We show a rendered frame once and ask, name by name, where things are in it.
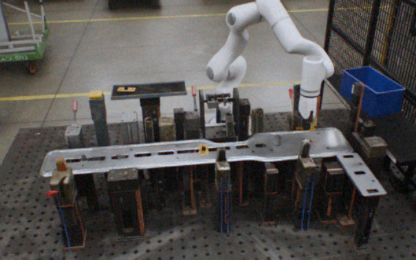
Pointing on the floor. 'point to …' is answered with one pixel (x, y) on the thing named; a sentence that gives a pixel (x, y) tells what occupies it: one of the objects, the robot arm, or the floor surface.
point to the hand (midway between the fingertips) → (306, 124)
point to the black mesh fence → (403, 185)
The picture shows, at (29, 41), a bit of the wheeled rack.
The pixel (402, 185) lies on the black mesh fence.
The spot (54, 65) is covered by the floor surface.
